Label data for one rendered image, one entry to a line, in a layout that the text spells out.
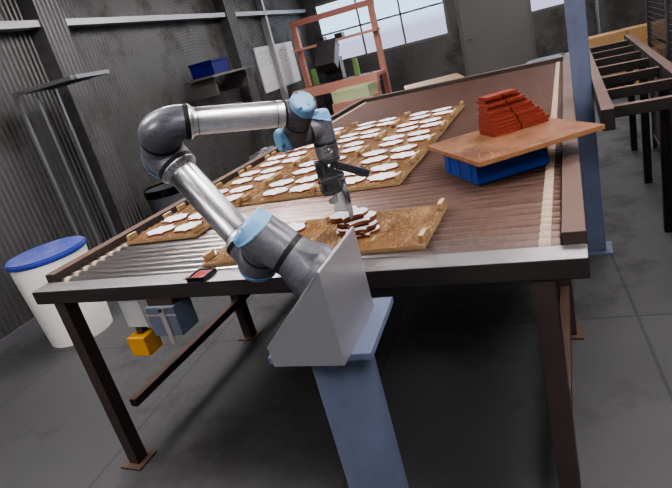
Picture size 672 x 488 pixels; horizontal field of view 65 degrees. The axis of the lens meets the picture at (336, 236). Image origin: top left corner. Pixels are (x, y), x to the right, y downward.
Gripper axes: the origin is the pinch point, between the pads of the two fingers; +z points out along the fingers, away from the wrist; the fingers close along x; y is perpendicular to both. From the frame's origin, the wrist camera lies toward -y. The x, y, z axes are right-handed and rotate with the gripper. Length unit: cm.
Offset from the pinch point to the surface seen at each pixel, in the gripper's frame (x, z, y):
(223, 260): -13.0, 7.6, 46.2
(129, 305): -26, 18, 86
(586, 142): -103, 32, -155
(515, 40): -828, 21, -506
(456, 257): 37.9, 9.8, -20.7
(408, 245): 24.3, 7.7, -11.4
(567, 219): 43, 6, -52
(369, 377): 52, 28, 13
